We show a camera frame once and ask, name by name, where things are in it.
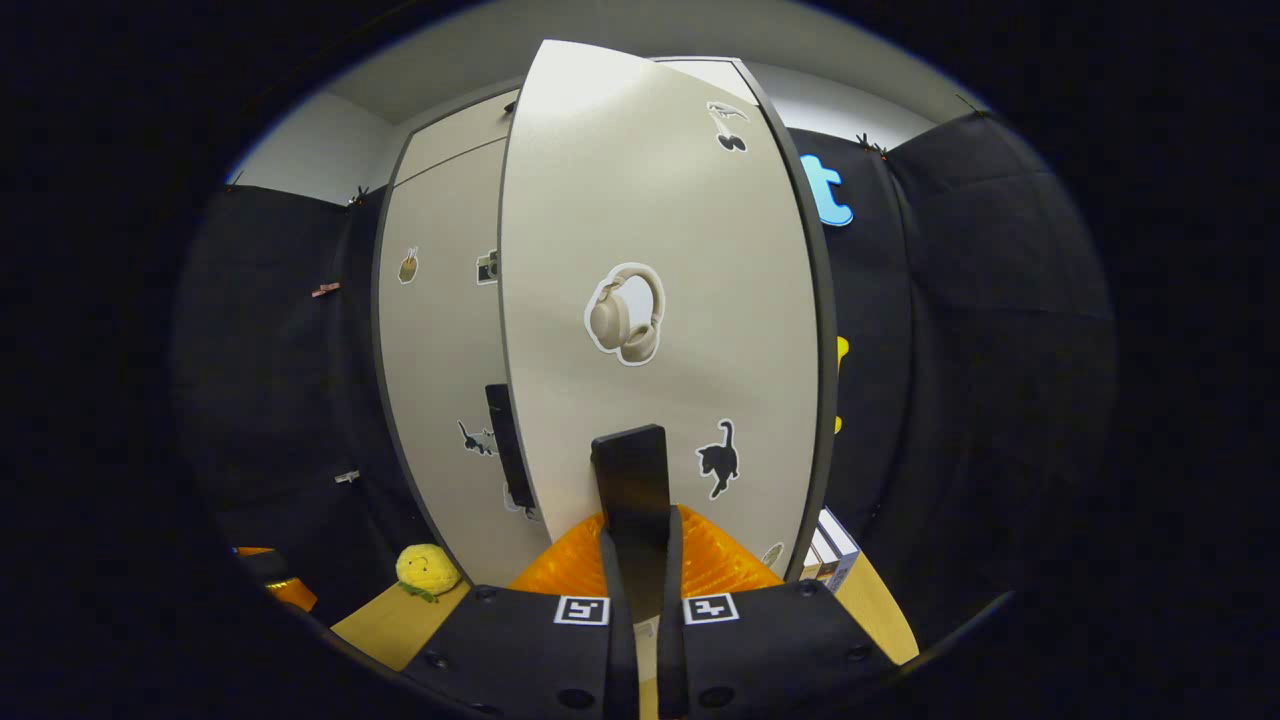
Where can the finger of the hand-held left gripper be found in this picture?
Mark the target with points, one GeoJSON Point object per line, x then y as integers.
{"type": "Point", "coordinates": [255, 551]}
{"type": "Point", "coordinates": [295, 595]}

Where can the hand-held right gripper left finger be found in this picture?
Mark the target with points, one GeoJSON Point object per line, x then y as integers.
{"type": "Point", "coordinates": [618, 650]}

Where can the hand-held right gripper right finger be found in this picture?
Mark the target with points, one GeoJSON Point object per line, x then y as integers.
{"type": "Point", "coordinates": [672, 650]}

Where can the camera sticker shoe cabinet door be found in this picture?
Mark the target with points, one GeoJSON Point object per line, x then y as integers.
{"type": "Point", "coordinates": [430, 350]}

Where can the beige double-door shoe cabinet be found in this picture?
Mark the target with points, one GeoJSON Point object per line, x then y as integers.
{"type": "Point", "coordinates": [450, 140]}

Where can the headphone sticker shoe cabinet door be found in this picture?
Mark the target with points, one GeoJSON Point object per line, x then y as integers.
{"type": "Point", "coordinates": [620, 180]}

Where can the yellow plush toy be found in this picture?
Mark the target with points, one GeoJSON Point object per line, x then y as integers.
{"type": "Point", "coordinates": [428, 570]}

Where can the white cardboard box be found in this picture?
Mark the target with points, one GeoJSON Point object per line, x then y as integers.
{"type": "Point", "coordinates": [838, 550]}

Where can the pink clothespin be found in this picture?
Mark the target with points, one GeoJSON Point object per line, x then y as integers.
{"type": "Point", "coordinates": [325, 289]}

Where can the black backdrop cloth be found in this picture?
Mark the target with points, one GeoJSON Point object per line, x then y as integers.
{"type": "Point", "coordinates": [1000, 350]}

